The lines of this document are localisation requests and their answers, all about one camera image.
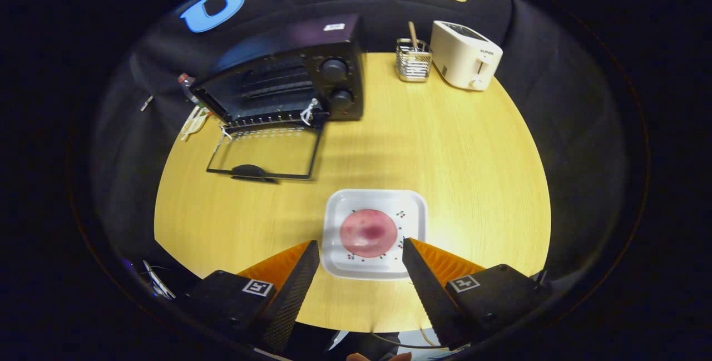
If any clear plastic water bottle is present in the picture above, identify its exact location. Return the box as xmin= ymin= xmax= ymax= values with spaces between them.
xmin=177 ymin=73 xmax=200 ymax=105

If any white square plate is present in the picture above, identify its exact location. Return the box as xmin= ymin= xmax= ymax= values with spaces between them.
xmin=321 ymin=189 xmax=429 ymax=281

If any white bread toaster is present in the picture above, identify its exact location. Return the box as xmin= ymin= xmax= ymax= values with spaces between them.
xmin=430 ymin=20 xmax=504 ymax=92

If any pink round meat slice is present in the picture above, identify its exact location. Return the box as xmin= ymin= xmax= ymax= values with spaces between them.
xmin=340 ymin=209 xmax=398 ymax=259

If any black toaster oven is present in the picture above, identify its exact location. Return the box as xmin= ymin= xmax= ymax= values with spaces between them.
xmin=189 ymin=13 xmax=368 ymax=184

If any oven wire rack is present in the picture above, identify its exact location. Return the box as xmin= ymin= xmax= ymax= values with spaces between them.
xmin=222 ymin=112 xmax=324 ymax=131

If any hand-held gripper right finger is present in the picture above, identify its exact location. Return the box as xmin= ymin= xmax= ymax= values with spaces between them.
xmin=402 ymin=237 xmax=554 ymax=350

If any small snack packet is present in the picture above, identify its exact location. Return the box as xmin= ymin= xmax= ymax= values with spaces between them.
xmin=181 ymin=106 xmax=211 ymax=142

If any wire mesh utensil holder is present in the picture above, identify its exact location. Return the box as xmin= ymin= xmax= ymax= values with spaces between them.
xmin=395 ymin=38 xmax=433 ymax=83

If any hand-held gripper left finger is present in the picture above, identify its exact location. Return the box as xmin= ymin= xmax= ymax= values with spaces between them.
xmin=184 ymin=240 xmax=321 ymax=355

